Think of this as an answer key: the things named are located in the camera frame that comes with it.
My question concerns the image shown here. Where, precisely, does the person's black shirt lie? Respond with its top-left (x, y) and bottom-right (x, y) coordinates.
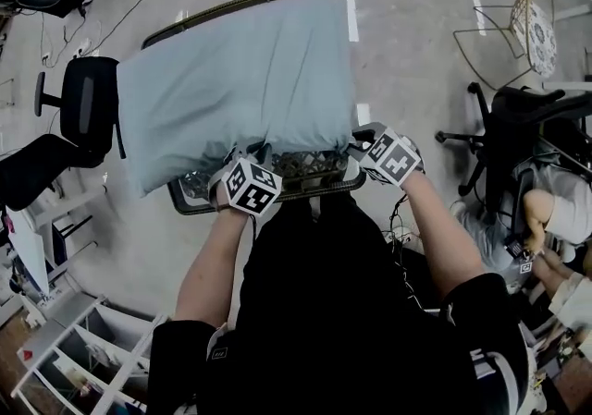
top-left (146, 193), bottom-right (532, 415)

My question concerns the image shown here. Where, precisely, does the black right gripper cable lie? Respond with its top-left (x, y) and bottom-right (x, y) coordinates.
top-left (383, 193), bottom-right (429, 312)

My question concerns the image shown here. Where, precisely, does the person's left forearm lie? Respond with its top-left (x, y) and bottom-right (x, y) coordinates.
top-left (173, 207), bottom-right (253, 326)

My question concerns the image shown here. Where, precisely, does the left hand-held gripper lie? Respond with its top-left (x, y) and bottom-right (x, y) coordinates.
top-left (206, 143), bottom-right (284, 219)

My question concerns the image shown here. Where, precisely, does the white backpack shoulder strap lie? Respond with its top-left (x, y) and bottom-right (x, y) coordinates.
top-left (205, 323), bottom-right (232, 363)
top-left (466, 348), bottom-right (522, 412)

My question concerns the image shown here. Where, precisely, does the white desk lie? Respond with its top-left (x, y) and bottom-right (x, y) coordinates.
top-left (0, 186), bottom-right (108, 312)

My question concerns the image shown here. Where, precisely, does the white shelf unit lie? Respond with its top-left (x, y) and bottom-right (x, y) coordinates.
top-left (11, 296), bottom-right (164, 415)

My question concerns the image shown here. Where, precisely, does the gold wire chair patterned cushion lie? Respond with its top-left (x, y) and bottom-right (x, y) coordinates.
top-left (452, 0), bottom-right (560, 92)

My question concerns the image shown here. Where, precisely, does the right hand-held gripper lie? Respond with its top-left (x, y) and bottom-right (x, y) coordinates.
top-left (347, 120), bottom-right (426, 188)

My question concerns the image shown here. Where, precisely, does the black office chair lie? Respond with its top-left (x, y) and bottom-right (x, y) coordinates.
top-left (34, 55), bottom-right (127, 169)
top-left (0, 133), bottom-right (112, 214)
top-left (434, 81), bottom-right (592, 226)

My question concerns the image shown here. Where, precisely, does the person's right forearm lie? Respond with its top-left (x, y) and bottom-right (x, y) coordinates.
top-left (400, 170), bottom-right (487, 301)

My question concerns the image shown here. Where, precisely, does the light blue pillowcase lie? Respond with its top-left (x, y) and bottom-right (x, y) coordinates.
top-left (115, 0), bottom-right (356, 200)

